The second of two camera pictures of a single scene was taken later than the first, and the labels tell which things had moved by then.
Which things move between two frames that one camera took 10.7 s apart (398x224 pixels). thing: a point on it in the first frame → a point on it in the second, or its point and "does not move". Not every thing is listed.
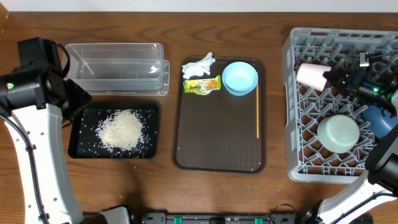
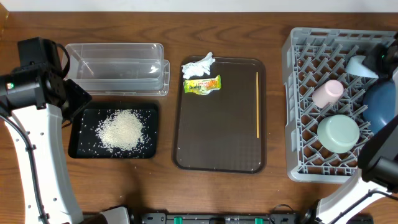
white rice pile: x=120 y=129 does not move
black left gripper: x=78 y=96 does not move
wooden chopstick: x=257 y=111 does not move
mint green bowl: x=337 y=133 does not move
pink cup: x=311 y=75 → x=328 y=94
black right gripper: x=353 y=83 → x=372 y=63
